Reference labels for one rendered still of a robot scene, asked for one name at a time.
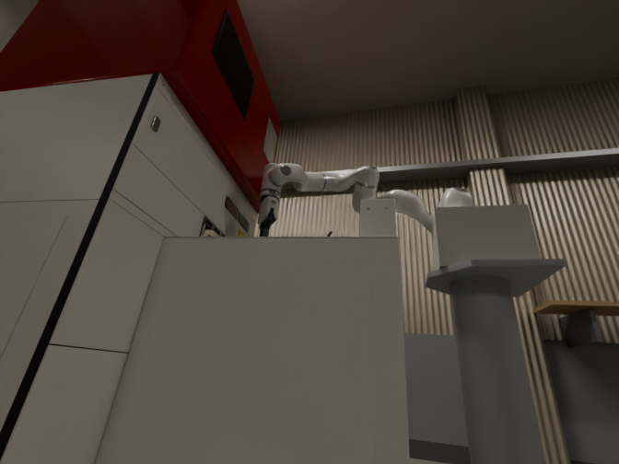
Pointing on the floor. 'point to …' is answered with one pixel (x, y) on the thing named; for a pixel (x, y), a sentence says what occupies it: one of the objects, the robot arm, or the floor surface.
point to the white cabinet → (266, 356)
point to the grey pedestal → (495, 354)
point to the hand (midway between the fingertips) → (263, 234)
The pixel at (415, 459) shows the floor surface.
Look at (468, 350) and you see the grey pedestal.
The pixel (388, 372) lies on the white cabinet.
